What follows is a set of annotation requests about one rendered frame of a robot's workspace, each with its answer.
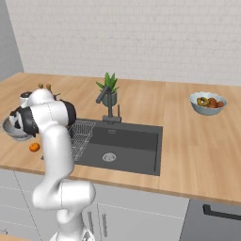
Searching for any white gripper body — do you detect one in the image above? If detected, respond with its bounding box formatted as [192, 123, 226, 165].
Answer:
[8, 107, 24, 132]

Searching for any grey metal colander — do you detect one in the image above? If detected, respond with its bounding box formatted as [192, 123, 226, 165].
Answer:
[2, 116, 38, 141]

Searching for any orange tangerine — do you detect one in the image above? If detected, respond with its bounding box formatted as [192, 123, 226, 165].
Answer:
[29, 142, 41, 153]

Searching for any dark grey sink faucet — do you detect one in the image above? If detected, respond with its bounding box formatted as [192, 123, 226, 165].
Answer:
[95, 86, 123, 125]

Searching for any dark grey sink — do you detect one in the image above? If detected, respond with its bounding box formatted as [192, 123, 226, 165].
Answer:
[40, 118, 164, 177]

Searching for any grey sink front panel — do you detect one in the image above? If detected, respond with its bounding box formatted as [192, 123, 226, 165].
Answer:
[93, 183, 191, 219]

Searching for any white jar with dark lid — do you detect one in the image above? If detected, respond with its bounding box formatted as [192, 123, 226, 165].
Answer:
[19, 91, 34, 107]

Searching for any grey drawer front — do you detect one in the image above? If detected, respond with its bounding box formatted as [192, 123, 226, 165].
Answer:
[0, 185, 40, 213]
[0, 169, 48, 195]
[0, 204, 48, 232]

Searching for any green plant in grey pot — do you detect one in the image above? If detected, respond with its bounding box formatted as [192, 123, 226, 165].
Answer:
[95, 72, 121, 108]

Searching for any grey cupboard door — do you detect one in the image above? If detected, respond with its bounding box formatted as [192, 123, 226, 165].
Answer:
[80, 201, 102, 241]
[97, 202, 186, 241]

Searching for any yellow-green fruit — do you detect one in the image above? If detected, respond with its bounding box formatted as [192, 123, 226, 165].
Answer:
[196, 96, 210, 107]

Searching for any pale blue fruit bowl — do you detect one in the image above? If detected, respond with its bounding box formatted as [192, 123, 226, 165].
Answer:
[189, 90, 229, 117]

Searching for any grey dishwasher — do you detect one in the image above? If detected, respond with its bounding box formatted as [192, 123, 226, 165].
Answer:
[178, 198, 241, 241]

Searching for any wire drying rack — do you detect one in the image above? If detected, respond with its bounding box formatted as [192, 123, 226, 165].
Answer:
[67, 120, 97, 163]

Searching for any grey cupboard handle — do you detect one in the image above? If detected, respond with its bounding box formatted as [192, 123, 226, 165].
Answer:
[87, 210, 95, 235]
[101, 213, 109, 238]

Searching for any black dishwasher handle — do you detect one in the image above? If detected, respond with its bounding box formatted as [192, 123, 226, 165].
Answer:
[202, 203, 241, 221]

